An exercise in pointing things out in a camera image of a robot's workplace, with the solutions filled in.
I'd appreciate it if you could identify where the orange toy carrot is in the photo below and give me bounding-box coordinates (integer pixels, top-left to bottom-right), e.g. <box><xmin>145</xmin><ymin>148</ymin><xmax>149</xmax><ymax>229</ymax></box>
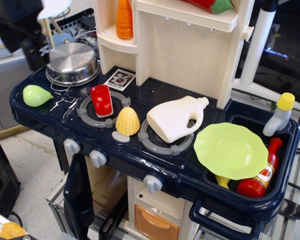
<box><xmin>115</xmin><ymin>0</ymin><xmax>134</xmax><ymax>40</ymax></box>

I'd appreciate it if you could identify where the orange toy drawer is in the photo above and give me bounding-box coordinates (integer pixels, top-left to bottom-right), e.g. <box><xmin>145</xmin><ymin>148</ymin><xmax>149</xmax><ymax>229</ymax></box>
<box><xmin>134</xmin><ymin>205</ymin><xmax>180</xmax><ymax>240</ymax></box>

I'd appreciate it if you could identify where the left grey stove burner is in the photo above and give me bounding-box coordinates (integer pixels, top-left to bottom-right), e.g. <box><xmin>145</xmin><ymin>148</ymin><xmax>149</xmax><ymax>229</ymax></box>
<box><xmin>76</xmin><ymin>91</ymin><xmax>131</xmax><ymax>129</ymax></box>

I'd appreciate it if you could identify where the red toy pepper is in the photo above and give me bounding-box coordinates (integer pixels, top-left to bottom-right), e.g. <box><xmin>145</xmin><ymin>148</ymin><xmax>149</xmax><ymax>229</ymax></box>
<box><xmin>186</xmin><ymin>0</ymin><xmax>235</xmax><ymax>14</ymax></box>

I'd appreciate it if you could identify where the grey stove knob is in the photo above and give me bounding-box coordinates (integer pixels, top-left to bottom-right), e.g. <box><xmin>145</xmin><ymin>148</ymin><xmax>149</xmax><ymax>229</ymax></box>
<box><xmin>89</xmin><ymin>150</ymin><xmax>107</xmax><ymax>168</ymax></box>
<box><xmin>143</xmin><ymin>174</ymin><xmax>163</xmax><ymax>194</ymax></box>
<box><xmin>63</xmin><ymin>138</ymin><xmax>81</xmax><ymax>156</ymax></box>

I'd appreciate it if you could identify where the grey stove burner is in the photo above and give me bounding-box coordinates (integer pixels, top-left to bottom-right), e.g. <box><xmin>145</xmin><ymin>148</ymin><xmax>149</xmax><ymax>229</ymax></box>
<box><xmin>137</xmin><ymin>119</ymin><xmax>194</xmax><ymax>156</ymax></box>
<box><xmin>76</xmin><ymin>91</ymin><xmax>131</xmax><ymax>129</ymax></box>

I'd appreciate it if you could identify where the navy oven door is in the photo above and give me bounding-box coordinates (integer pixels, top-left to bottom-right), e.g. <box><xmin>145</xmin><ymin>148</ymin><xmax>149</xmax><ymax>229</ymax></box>
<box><xmin>63</xmin><ymin>153</ymin><xmax>95</xmax><ymax>240</ymax></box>

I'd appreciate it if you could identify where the yellow toy corn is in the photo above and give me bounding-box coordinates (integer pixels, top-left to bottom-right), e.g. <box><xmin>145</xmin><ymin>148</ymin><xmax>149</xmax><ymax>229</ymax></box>
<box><xmin>115</xmin><ymin>106</ymin><xmax>141</xmax><ymax>137</ymax></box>

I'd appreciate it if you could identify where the light green plastic plate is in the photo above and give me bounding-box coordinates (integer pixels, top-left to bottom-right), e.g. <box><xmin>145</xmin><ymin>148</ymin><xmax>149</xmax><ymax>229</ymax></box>
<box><xmin>193</xmin><ymin>122</ymin><xmax>268</xmax><ymax>180</ymax></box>

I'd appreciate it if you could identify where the middle grey stove knob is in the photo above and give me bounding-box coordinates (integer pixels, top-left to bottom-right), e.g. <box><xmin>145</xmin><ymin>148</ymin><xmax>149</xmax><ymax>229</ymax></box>
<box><xmin>89</xmin><ymin>150</ymin><xmax>107</xmax><ymax>168</ymax></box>

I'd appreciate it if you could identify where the white stand frame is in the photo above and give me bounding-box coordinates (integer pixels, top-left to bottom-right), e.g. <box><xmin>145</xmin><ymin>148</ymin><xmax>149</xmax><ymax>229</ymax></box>
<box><xmin>233</xmin><ymin>0</ymin><xmax>300</xmax><ymax>111</ymax></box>

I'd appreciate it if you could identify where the navy toy kitchen counter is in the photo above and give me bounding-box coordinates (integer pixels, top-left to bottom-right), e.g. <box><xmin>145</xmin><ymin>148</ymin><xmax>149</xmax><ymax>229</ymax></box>
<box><xmin>9</xmin><ymin>68</ymin><xmax>300</xmax><ymax>240</ymax></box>

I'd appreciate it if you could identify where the red toy ketchup bottle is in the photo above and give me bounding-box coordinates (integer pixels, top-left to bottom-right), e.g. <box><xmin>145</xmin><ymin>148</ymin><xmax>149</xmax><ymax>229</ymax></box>
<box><xmin>237</xmin><ymin>137</ymin><xmax>283</xmax><ymax>198</ymax></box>

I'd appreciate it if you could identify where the yellow toy bottle in sink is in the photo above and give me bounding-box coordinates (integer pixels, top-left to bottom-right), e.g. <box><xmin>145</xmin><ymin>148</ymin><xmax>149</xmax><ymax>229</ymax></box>
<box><xmin>214</xmin><ymin>174</ymin><xmax>231</xmax><ymax>190</ymax></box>

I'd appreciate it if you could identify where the green toy pear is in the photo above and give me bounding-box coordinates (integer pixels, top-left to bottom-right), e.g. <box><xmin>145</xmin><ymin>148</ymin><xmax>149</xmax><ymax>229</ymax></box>
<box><xmin>22</xmin><ymin>84</ymin><xmax>54</xmax><ymax>107</ymax></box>

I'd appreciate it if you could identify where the right grey stove knob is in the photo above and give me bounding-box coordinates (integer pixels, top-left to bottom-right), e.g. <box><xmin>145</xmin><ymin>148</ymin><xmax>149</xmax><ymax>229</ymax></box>
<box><xmin>143</xmin><ymin>174</ymin><xmax>163</xmax><ymax>194</ymax></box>

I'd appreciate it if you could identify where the stainless steel pot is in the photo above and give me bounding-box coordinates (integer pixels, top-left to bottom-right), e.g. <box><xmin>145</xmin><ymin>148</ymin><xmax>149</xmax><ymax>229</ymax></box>
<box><xmin>45</xmin><ymin>42</ymin><xmax>101</xmax><ymax>92</ymax></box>

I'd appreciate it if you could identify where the right grey stove burner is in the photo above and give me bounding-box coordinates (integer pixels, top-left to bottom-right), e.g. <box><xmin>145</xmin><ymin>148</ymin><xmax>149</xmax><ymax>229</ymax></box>
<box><xmin>137</xmin><ymin>119</ymin><xmax>194</xmax><ymax>156</ymax></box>

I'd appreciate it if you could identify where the white toy detergent jug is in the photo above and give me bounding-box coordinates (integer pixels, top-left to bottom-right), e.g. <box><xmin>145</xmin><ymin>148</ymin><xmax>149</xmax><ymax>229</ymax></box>
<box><xmin>146</xmin><ymin>95</ymin><xmax>209</xmax><ymax>143</ymax></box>

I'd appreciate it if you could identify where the left grey stove knob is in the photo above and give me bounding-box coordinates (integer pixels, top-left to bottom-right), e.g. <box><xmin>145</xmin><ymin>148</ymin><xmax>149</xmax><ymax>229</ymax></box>
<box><xmin>63</xmin><ymin>138</ymin><xmax>81</xmax><ymax>156</ymax></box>

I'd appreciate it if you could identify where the cream toy kitchen cabinet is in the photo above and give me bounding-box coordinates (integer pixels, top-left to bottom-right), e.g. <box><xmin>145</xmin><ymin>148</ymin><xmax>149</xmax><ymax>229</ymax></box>
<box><xmin>94</xmin><ymin>0</ymin><xmax>254</xmax><ymax>109</ymax></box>

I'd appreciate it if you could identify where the black white sticker label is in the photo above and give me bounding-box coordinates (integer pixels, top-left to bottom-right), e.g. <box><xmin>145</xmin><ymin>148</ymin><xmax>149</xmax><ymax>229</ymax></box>
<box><xmin>104</xmin><ymin>69</ymin><xmax>136</xmax><ymax>92</ymax></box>

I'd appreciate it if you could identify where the grey round button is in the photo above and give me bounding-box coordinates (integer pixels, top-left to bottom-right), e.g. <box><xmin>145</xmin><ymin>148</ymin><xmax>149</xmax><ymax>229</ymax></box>
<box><xmin>111</xmin><ymin>131</ymin><xmax>130</xmax><ymax>144</ymax></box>

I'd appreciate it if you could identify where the grey toy faucet yellow top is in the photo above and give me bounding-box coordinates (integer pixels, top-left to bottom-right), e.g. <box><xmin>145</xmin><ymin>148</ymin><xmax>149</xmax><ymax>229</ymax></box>
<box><xmin>262</xmin><ymin>92</ymin><xmax>295</xmax><ymax>137</ymax></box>

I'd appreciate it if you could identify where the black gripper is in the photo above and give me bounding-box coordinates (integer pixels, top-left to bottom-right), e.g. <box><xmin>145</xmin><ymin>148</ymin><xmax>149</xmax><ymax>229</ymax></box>
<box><xmin>0</xmin><ymin>0</ymin><xmax>50</xmax><ymax>72</ymax></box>

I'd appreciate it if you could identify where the red toy can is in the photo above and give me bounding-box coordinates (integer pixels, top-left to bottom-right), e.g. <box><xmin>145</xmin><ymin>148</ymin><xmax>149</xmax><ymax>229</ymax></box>
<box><xmin>90</xmin><ymin>84</ymin><xmax>114</xmax><ymax>118</ymax></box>

